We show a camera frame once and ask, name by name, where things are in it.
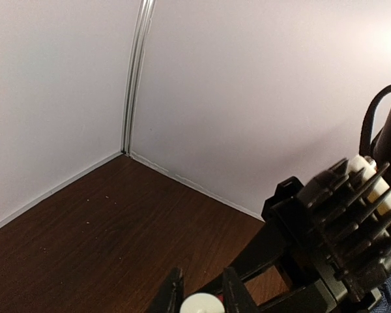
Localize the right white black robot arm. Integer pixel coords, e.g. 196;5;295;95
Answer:
201;85;391;312

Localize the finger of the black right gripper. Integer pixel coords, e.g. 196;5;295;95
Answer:
259;280;336;312
195;218;293;294

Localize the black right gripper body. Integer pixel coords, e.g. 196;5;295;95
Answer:
263;177;382;312

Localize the right aluminium corner post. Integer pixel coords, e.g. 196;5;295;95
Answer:
121;0;156;156

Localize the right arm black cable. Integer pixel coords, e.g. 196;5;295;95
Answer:
358;83;391;156

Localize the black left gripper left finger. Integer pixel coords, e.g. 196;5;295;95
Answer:
148;267;184;313

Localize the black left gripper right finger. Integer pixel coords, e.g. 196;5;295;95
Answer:
222;267;259;313

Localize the white nail polish cap brush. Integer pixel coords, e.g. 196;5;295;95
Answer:
179;293;225;313

